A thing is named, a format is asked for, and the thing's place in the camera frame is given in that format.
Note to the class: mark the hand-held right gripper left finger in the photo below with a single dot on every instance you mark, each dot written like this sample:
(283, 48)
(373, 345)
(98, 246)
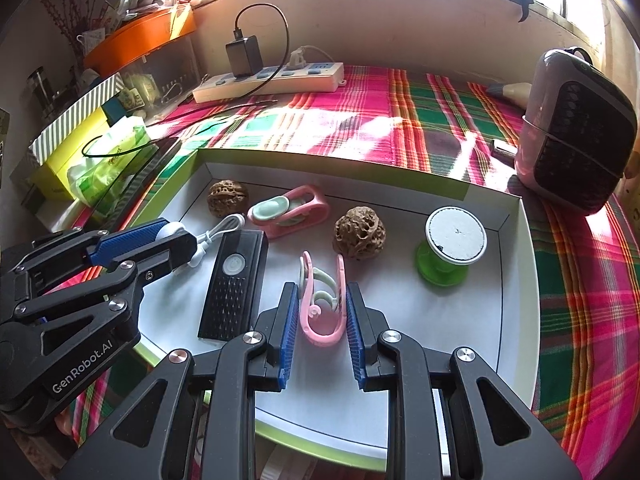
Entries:
(289, 335)

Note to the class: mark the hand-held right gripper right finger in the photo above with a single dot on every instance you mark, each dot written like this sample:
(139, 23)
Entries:
(356, 335)

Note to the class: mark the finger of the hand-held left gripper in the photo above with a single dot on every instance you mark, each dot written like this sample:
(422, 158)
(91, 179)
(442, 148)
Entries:
(165, 255)
(130, 240)

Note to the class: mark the pink clip with green pad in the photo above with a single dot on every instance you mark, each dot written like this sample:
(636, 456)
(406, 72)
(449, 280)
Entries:
(320, 337)
(300, 207)

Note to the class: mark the black remote control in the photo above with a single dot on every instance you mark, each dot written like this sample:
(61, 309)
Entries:
(232, 285)

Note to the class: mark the white shallow cardboard box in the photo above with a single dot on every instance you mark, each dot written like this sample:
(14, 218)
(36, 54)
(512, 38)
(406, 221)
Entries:
(450, 335)

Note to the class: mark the green spool with white top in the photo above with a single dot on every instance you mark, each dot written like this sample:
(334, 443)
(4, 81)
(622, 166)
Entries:
(455, 235)

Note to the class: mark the green tissue pack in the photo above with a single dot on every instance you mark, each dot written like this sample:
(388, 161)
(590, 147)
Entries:
(110, 170)

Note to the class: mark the white flat box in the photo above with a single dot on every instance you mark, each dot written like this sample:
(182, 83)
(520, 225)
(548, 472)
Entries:
(55, 212)

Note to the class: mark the brown walnut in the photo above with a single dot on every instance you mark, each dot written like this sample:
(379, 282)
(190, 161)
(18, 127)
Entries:
(227, 198)
(360, 232)

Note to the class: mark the yellow box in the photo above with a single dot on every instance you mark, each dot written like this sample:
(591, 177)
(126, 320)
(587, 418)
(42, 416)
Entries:
(60, 160)

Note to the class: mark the striped box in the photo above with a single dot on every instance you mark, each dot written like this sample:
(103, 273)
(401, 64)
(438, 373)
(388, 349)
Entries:
(75, 115)

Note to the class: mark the clear plastic container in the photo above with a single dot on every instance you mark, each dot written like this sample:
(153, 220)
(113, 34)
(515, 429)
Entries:
(160, 75)

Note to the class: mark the glass jar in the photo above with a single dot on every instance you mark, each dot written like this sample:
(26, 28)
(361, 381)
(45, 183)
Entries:
(40, 92)

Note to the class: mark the white power strip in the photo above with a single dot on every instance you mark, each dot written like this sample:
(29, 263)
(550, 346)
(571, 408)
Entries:
(280, 85)

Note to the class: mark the orange tray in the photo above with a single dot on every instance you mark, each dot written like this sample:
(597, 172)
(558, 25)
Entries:
(140, 35)

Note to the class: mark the plaid tablecloth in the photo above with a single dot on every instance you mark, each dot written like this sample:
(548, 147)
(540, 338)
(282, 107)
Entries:
(400, 120)

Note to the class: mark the dried flower branches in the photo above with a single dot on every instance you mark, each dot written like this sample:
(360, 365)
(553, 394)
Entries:
(65, 10)

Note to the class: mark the white plug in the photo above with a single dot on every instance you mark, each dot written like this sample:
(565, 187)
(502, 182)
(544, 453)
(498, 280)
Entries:
(300, 57)

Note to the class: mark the small fan heater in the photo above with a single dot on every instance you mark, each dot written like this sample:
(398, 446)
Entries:
(575, 135)

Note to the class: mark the black hook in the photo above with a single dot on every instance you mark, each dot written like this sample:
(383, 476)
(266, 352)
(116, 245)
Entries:
(525, 2)

